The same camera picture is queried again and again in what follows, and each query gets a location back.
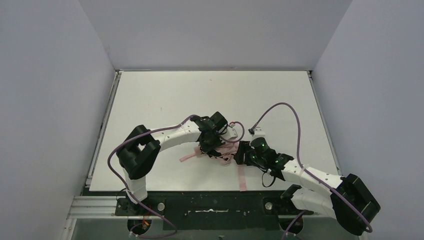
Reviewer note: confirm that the pink folding umbrella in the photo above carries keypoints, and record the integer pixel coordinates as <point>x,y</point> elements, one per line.
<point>224,154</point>

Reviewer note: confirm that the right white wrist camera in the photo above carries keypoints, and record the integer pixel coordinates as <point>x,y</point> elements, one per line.
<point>256,132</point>

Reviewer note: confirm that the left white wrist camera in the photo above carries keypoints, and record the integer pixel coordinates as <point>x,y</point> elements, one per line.
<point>231,132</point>

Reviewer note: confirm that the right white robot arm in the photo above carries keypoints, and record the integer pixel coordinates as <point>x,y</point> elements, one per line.
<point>343,198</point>

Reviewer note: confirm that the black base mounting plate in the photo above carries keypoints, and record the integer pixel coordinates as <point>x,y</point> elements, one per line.
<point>208,210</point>

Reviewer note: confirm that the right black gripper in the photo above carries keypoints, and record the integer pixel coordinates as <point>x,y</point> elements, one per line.
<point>241,153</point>

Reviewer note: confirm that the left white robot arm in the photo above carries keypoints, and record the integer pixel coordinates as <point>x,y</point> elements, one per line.
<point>138,153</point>

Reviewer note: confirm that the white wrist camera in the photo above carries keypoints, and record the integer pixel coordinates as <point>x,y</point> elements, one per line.
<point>231,132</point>
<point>256,132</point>

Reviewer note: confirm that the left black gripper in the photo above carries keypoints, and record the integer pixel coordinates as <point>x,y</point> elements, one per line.
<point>208,145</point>

